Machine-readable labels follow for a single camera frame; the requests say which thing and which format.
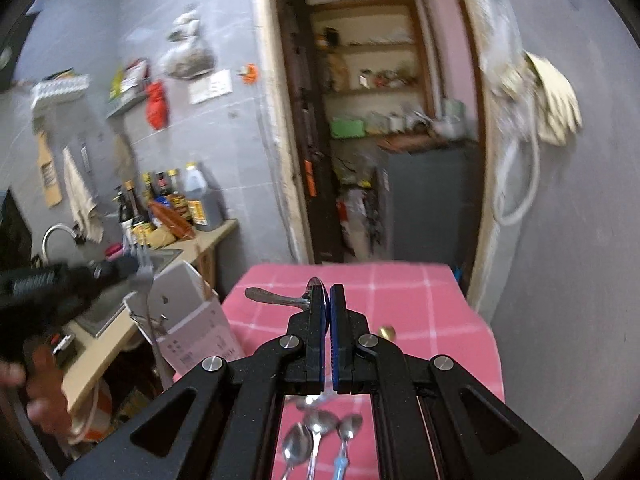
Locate orange wall hook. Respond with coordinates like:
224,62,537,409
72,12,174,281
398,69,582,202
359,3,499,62
240,63,258,84

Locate steel utensil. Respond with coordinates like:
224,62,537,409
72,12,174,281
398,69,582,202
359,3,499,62
244,276,326,311

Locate clear bag on wall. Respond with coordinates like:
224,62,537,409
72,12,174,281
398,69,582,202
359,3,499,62
160,6,215,80

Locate gold long spoon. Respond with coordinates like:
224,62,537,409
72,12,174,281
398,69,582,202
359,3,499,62
378,325,396,341

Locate white hose loop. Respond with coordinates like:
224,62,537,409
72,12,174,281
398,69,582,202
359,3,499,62
493,94,542,227

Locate steel spoon plain handle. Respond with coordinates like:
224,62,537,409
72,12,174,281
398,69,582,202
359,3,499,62
304,410,338,480

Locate wall socket plate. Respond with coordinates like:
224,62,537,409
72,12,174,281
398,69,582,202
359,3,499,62
189,70,232,104

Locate grey cabinet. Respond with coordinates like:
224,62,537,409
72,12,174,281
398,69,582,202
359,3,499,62
378,142,482,268

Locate yellow rubber gloves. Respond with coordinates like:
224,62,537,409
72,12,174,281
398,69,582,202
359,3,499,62
524,51,582,146

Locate orange snack packet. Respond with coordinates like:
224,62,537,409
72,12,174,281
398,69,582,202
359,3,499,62
149,200,195,240

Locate large steel spoon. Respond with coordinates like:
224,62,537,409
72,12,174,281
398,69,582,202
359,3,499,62
281,422,312,480

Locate wooden grater board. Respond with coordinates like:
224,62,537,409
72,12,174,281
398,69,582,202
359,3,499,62
37,130,63,208

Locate green box on shelf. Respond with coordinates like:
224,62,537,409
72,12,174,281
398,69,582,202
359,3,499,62
330,118,366,140

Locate left hand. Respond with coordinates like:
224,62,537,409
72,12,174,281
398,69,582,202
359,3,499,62
1,344,72,436

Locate white perforated utensil holder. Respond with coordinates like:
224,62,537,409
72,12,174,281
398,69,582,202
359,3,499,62
124,261,245,376

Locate large oil jug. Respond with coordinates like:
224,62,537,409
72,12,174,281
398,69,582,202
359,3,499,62
183,162,224,232

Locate pink checked tablecloth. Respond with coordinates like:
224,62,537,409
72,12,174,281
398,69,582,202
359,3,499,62
171,261,507,480

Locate hanging beige towel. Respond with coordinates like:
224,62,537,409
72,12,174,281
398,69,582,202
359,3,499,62
63,146,104,244

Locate red plastic bag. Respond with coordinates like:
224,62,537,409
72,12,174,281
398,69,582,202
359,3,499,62
145,80,168,131

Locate grey wall basket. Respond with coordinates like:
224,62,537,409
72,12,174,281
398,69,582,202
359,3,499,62
106,91,148,119

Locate blue handled spoon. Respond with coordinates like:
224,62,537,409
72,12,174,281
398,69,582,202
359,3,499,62
332,414,363,480

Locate white wall rack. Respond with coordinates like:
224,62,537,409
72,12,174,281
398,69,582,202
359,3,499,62
30,75,90,113

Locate steel fork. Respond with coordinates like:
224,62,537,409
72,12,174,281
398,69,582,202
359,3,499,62
131,244,172,391

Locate chrome faucet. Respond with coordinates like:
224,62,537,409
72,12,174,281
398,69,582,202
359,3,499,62
40,223,87,264

